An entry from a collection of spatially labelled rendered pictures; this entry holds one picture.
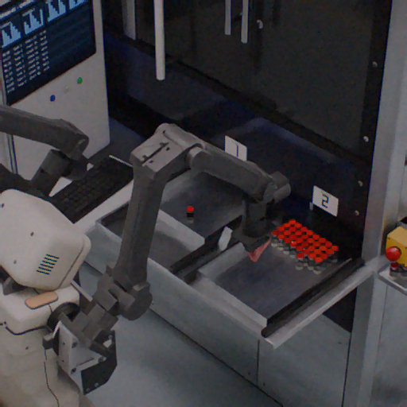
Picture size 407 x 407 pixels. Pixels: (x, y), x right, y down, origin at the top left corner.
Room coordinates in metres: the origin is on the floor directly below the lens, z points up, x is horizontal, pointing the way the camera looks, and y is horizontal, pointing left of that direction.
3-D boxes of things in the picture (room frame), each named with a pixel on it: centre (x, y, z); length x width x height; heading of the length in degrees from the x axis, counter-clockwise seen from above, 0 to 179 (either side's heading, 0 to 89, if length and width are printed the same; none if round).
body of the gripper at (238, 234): (2.00, -0.12, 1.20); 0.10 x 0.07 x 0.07; 134
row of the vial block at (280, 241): (2.23, -0.25, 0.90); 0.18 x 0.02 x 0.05; 44
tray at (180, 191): (2.49, -0.03, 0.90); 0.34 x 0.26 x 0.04; 135
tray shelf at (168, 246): (2.32, -0.10, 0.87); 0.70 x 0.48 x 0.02; 45
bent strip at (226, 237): (2.24, -0.02, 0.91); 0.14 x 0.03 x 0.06; 134
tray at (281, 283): (2.17, -0.19, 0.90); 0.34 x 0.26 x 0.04; 134
